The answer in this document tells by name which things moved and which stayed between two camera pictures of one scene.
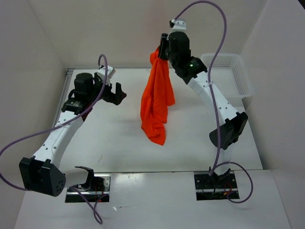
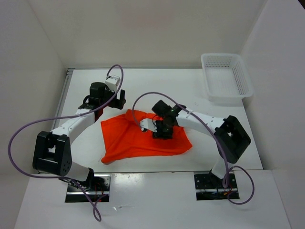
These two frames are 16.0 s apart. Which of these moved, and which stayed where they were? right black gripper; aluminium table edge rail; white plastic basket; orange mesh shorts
Moved: orange mesh shorts; right black gripper
Stayed: aluminium table edge rail; white plastic basket
